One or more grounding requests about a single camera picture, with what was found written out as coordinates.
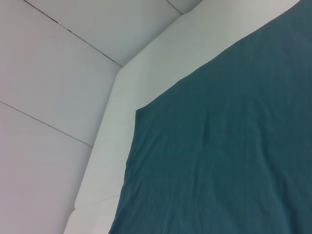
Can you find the teal blue t-shirt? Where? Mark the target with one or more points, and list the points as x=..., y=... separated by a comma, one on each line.
x=219, y=146

